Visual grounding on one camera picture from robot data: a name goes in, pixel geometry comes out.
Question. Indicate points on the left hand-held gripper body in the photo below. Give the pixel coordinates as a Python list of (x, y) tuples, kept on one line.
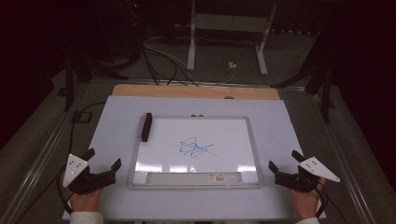
[(77, 169)]

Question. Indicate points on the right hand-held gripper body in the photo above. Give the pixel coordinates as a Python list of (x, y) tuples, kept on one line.
[(317, 167)]

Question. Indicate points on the purple whiteboard eraser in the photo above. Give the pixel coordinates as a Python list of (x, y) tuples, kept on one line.
[(145, 127)]

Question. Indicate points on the person's left hand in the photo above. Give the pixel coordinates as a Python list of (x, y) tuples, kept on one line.
[(84, 202)]

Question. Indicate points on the person's right hand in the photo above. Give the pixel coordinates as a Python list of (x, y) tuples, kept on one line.
[(306, 203)]

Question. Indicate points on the person's left white sleeve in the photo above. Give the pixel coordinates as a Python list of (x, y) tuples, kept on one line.
[(86, 218)]

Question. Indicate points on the person's white sleeve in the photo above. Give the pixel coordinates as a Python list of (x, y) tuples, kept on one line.
[(86, 218), (308, 221)]

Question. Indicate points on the person's right white sleeve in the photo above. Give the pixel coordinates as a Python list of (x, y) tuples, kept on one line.
[(308, 221)]

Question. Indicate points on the small framed whiteboard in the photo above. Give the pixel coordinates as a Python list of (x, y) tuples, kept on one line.
[(227, 137)]

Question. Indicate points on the black tripod stand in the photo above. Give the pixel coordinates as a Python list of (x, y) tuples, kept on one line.
[(69, 84), (325, 93)]

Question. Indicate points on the grey metal stand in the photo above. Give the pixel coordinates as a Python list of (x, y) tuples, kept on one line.
[(230, 22)]

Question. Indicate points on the grey metal floor rail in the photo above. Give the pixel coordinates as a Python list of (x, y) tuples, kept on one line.
[(199, 83), (37, 165), (342, 155)]

